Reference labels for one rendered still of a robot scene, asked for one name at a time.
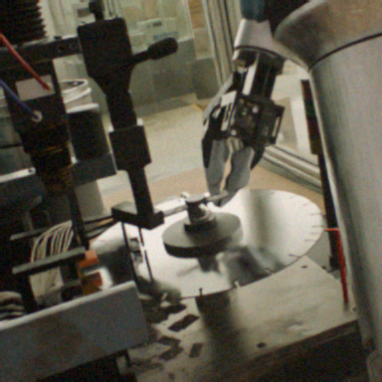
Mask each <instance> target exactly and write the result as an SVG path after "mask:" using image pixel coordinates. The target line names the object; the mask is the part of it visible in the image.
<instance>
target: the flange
mask: <svg viewBox="0 0 382 382"><path fill-rule="evenodd" d="M242 230H243V225H242V220H241V218H240V217H239V216H238V215H234V214H231V213H226V212H213V215H212V216H210V217H207V218H206V219H204V220H201V221H190V219H189V216H188V215H187V216H185V217H184V218H182V219H180V220H177V221H175V222H174V223H172V224H170V225H169V226H168V227H166V228H165V229H164V230H163V232H162V234H161V241H162V245H163V247H165V248H166V249H168V250H170V251H173V252H179V253H195V252H202V251H207V250H211V249H214V248H218V247H223V246H224V245H226V244H228V243H230V242H232V241H233V240H235V239H236V238H237V237H238V236H239V235H240V234H241V233H242Z"/></svg>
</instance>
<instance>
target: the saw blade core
mask: <svg viewBox="0 0 382 382"><path fill-rule="evenodd" d="M179 200H180V202H179V201H178V200H174V201H171V202H167V203H164V204H161V205H158V206H156V207H155V208H156V209H159V210H162V211H165V210H168V209H171V208H174V207H177V206H180V205H183V204H185V200H184V199H183V198H181V199H179ZM208 208H209V209H211V210H212V211H213V212H226V213H231V214H234V215H238V216H239V217H240V218H241V220H242V225H243V230H242V233H241V234H240V235H239V236H238V237H237V238H236V239H235V240H233V241H232V242H230V243H228V244H226V245H224V246H223V247H218V248H214V249H211V250H207V251H202V252H195V253H179V252H173V251H170V250H168V249H166V248H165V247H163V245H162V241H161V234H162V232H163V230H164V229H165V228H166V227H168V226H169V225H170V224H172V223H174V222H175V221H177V220H180V219H182V218H184V217H185V216H187V211H186V212H183V213H180V214H174V215H171V216H168V217H165V218H164V219H165V224H164V225H162V226H160V227H158V228H157V229H155V230H153V231H151V232H149V231H145V230H142V233H143V237H144V242H145V247H141V249H140V250H137V251H132V250H131V247H130V250H129V251H127V250H126V245H125V241H124V237H123V233H122V230H121V226H120V223H118V224H117V225H115V226H113V227H112V228H111V229H109V230H108V231H106V232H105V233H104V234H102V235H101V236H100V237H99V238H98V239H97V240H96V241H95V242H94V244H93V245H92V246H90V248H89V249H88V251H89V250H95V255H96V258H97V263H95V264H93V265H89V266H86V267H83V270H87V271H86V272H84V274H85V277H86V278H87V279H88V281H89V282H90V283H91V284H92V285H93V286H94V287H95V288H97V289H99V290H106V289H109V288H112V287H117V286H120V285H123V284H126V283H128V282H131V281H134V283H135V285H136V288H137V291H138V296H139V300H147V301H162V300H163V299H164V300H179V299H188V298H194V297H199V294H200V291H199V289H201V290H202V296H206V295H211V294H216V293H220V292H223V291H227V290H231V289H234V288H238V286H237V285H236V283H235V281H237V282H238V285H239V286H240V287H243V286H246V285H249V284H252V283H254V282H256V281H258V280H261V279H266V278H268V277H270V276H272V274H276V273H278V272H280V271H282V270H284V269H286V268H287V267H288V266H290V265H291V264H293V263H294V262H296V261H297V260H298V258H301V257H303V256H304V255H305V254H306V253H307V252H308V251H310V250H311V249H312V248H313V246H315V245H316V243H318V240H319V238H320V236H321V234H322V231H323V227H324V221H323V216H322V214H321V212H320V211H319V208H318V207H317V206H316V205H315V204H313V203H312V202H311V201H309V200H307V199H305V198H303V197H300V196H298V195H295V194H291V193H288V192H284V191H277V190H270V189H255V190H254V189H240V191H239V192H238V193H237V195H236V196H235V197H234V198H233V199H232V200H231V201H230V202H229V203H228V204H227V205H225V206H224V207H223V208H222V209H220V208H216V207H214V205H213V203H209V204H208ZM313 227H314V228H313ZM310 232H321V233H320V235H310V234H309V233H310ZM266 270H269V271H266ZM166 293H167V295H166V296H165V297H164V295H165V294H166Z"/></svg>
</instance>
